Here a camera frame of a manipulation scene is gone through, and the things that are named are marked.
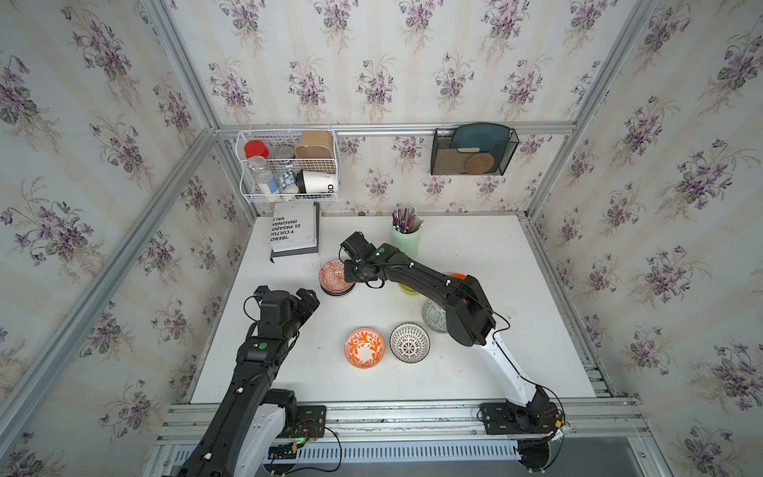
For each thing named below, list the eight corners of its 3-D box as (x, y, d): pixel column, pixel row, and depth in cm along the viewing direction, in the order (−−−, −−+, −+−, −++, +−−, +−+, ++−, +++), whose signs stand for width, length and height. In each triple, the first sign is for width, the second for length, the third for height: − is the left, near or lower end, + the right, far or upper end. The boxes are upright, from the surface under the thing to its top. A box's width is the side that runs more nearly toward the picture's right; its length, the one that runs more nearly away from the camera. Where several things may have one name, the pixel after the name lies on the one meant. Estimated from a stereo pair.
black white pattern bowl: (390, 365, 83) (390, 360, 80) (389, 328, 90) (390, 322, 87) (430, 365, 83) (432, 360, 80) (426, 328, 90) (428, 322, 87)
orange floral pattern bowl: (343, 368, 83) (342, 363, 80) (346, 332, 90) (345, 327, 87) (384, 368, 83) (385, 363, 80) (384, 332, 90) (384, 327, 87)
